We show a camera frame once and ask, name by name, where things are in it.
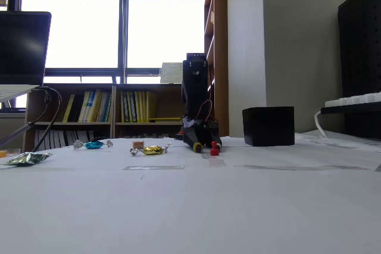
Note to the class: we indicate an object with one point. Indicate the white framed sign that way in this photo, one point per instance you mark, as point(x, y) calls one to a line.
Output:
point(171, 72)

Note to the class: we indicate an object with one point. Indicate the red pawn piece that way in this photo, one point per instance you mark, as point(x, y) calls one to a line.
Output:
point(213, 150)

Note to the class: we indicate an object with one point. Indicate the white paper table cover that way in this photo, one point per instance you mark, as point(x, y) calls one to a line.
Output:
point(190, 206)

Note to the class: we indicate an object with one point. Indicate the silver green snack packet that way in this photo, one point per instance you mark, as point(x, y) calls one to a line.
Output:
point(28, 159)

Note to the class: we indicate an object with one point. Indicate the small brown caramel candy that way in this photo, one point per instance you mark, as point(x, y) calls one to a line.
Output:
point(138, 144)

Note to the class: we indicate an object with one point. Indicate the black box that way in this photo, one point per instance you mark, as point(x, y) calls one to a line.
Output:
point(268, 127)

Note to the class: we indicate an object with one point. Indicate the tall wooden bookshelf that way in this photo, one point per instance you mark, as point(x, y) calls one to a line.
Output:
point(220, 28)

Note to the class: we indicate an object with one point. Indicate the gold foil candy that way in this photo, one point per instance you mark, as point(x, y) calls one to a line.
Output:
point(151, 150)

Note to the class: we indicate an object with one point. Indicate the low wooden bookshelf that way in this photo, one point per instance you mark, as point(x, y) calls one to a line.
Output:
point(166, 102)

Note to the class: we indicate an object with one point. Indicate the black pegboard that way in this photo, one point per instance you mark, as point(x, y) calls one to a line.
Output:
point(361, 43)

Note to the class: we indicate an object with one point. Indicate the blue foil candy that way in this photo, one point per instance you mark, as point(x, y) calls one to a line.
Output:
point(93, 145)

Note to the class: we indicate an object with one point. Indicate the clear tape strip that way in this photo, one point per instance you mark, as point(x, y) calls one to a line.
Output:
point(297, 167)
point(217, 163)
point(204, 156)
point(153, 167)

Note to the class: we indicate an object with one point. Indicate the black window frame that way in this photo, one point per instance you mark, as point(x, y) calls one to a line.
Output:
point(122, 37)

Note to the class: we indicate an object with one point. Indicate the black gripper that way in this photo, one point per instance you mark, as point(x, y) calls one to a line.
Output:
point(199, 137)

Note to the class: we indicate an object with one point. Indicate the thin yellow book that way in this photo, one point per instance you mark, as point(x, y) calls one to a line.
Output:
point(69, 108)

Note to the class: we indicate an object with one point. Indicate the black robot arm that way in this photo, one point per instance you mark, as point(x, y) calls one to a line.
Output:
point(195, 87)

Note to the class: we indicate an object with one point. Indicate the black robot base orange clamps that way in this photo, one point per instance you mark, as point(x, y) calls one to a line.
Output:
point(179, 136)

